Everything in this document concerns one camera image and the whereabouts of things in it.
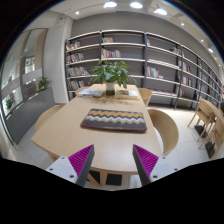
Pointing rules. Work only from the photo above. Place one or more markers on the grey wall bookshelf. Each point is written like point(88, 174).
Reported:
point(176, 75)

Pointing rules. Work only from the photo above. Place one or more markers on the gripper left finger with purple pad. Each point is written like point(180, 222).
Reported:
point(74, 168)

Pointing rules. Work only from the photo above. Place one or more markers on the wooden chair right near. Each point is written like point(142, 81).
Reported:
point(167, 129)

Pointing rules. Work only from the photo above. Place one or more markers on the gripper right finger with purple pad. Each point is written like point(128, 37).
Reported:
point(151, 167)

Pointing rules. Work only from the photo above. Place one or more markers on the open white book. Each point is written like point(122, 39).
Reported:
point(91, 93)

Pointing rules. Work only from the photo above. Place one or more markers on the zigzag patterned folded towel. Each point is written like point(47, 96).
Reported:
point(114, 121)

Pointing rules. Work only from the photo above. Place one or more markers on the small plant by window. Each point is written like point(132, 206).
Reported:
point(43, 83)

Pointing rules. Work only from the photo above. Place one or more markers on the wooden chair left near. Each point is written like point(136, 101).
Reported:
point(46, 115)

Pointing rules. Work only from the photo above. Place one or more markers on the wooden chair at side table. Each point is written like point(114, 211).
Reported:
point(206, 116)

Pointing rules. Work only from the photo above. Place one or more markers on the wooden chair far right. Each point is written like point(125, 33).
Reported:
point(146, 95)

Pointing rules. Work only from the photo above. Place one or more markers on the yellow-green book stack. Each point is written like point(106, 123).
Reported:
point(126, 94)

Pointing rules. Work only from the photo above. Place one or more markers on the green potted plant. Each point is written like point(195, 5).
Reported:
point(111, 73)

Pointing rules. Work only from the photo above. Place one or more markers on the wooden chair far edge right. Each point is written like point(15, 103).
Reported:
point(215, 139)

